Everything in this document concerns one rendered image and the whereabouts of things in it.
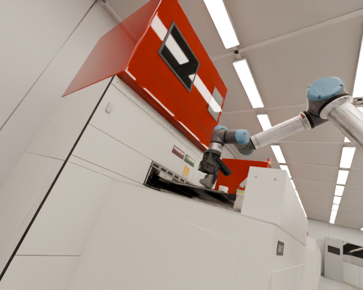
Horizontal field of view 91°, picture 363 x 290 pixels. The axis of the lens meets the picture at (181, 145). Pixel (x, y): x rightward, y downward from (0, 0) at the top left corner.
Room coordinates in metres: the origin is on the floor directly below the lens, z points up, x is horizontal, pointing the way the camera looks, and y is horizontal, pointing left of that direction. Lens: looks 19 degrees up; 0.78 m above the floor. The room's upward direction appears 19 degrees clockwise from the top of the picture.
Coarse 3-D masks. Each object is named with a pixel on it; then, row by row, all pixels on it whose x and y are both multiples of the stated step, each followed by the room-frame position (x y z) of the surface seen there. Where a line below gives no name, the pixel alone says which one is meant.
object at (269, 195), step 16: (256, 176) 0.47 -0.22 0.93; (272, 176) 0.44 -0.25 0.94; (288, 176) 0.45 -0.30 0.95; (256, 192) 0.46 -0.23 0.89; (272, 192) 0.44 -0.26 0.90; (288, 192) 0.47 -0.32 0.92; (256, 208) 0.46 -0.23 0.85; (272, 208) 0.43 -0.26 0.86; (288, 208) 0.49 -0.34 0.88; (288, 224) 0.51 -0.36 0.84
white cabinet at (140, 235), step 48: (144, 192) 0.65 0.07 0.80; (96, 240) 0.75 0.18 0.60; (144, 240) 0.60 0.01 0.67; (192, 240) 0.49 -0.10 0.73; (240, 240) 0.42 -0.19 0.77; (288, 240) 0.53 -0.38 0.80; (96, 288) 0.68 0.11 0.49; (144, 288) 0.56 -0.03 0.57; (192, 288) 0.47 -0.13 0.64; (240, 288) 0.41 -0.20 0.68; (288, 288) 0.58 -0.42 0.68
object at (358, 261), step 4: (344, 256) 0.65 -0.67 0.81; (348, 256) 0.61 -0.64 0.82; (352, 256) 0.58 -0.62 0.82; (344, 260) 0.66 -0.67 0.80; (348, 260) 0.61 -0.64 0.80; (352, 260) 0.58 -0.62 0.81; (356, 260) 0.57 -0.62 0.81; (360, 260) 0.56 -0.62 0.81; (356, 264) 0.60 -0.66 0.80; (360, 264) 0.56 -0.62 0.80
